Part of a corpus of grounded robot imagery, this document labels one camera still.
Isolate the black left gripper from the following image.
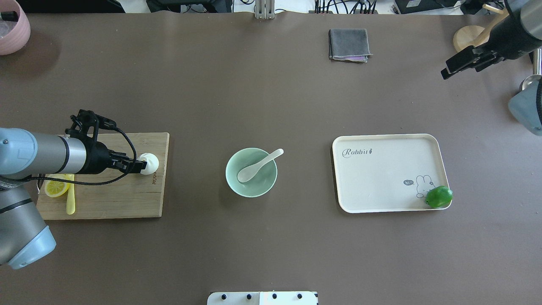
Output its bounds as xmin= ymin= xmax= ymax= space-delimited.
xmin=87 ymin=141 xmax=147 ymax=174

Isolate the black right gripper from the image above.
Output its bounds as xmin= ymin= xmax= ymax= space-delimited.
xmin=441 ymin=17 xmax=534 ymax=80

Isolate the white ceramic spoon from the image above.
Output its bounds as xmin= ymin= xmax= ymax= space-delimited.
xmin=237 ymin=149 xmax=284 ymax=183

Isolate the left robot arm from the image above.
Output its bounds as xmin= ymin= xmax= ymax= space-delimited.
xmin=0 ymin=125 xmax=147 ymax=269

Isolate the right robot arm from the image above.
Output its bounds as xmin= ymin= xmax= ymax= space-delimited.
xmin=441 ymin=0 xmax=542 ymax=136

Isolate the mint green bowl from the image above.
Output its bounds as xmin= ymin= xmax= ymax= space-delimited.
xmin=225 ymin=147 xmax=283 ymax=198

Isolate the pink bowl with ice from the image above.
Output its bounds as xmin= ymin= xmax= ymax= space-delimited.
xmin=0 ymin=0 xmax=31 ymax=55

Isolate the wooden mug tree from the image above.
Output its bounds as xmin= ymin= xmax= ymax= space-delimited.
xmin=453 ymin=0 xmax=509 ymax=52

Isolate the wooden cutting board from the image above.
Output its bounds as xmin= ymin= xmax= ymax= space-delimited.
xmin=36 ymin=133 xmax=170 ymax=220

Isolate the metal ice scoop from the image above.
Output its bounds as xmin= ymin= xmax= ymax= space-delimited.
xmin=520 ymin=48 xmax=542 ymax=91

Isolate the yellow plastic knife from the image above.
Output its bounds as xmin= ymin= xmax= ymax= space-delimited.
xmin=66 ymin=182 xmax=76 ymax=216

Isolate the lemon slice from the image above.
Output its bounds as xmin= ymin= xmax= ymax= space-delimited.
xmin=43 ymin=174 xmax=70 ymax=198

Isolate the folded grey cloth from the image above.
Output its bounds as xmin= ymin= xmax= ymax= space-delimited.
xmin=329 ymin=28 xmax=373 ymax=63

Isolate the green lime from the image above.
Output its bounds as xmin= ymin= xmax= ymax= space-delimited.
xmin=426 ymin=186 xmax=453 ymax=208

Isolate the cream rectangular tray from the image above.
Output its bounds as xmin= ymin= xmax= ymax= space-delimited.
xmin=332 ymin=133 xmax=449 ymax=213

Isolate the steel muddler black tip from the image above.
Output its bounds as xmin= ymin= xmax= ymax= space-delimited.
xmin=0 ymin=11 xmax=19 ymax=22

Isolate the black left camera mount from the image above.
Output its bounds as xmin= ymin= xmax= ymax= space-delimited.
xmin=65 ymin=109 xmax=117 ymax=141

